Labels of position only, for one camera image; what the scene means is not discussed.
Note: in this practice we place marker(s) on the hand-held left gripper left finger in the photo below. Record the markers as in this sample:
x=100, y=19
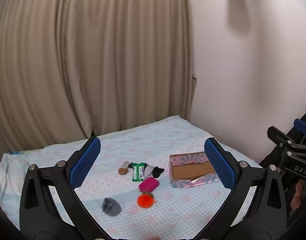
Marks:
x=85, y=162

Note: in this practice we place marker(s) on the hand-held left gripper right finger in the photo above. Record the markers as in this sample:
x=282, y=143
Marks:
x=219, y=166

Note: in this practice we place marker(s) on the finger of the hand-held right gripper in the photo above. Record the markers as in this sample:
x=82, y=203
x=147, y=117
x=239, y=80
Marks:
x=303, y=126
x=284, y=142

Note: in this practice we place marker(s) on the pink printed cardboard box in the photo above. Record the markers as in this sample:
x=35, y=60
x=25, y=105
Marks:
x=190, y=171

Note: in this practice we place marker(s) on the grey sock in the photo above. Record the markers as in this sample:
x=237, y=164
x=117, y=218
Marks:
x=111, y=207

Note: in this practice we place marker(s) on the green packet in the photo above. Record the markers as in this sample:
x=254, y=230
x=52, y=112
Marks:
x=137, y=173

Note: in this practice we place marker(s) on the black sock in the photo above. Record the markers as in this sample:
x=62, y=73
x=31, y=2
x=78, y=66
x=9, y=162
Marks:
x=158, y=172

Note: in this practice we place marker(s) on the light grey cloth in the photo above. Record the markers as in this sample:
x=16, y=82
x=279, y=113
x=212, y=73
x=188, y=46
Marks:
x=148, y=171

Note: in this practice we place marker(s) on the person's right hand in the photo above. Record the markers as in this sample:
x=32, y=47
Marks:
x=299, y=195

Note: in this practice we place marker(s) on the brown sock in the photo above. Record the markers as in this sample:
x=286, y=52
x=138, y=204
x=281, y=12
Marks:
x=123, y=171

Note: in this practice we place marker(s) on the magenta pouch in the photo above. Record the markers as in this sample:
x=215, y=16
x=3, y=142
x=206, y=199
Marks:
x=148, y=185

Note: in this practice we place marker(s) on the checked blanket with pink bows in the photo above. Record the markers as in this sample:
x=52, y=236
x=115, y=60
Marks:
x=168, y=210

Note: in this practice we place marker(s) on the small blue object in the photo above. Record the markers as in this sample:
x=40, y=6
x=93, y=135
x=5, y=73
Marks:
x=15, y=152

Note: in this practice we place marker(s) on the orange pompom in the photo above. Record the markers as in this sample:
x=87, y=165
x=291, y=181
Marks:
x=145, y=201

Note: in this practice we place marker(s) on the white crumpled cloth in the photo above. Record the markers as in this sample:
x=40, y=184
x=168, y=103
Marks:
x=12, y=175

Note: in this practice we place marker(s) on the beige curtain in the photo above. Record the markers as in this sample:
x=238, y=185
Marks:
x=93, y=55

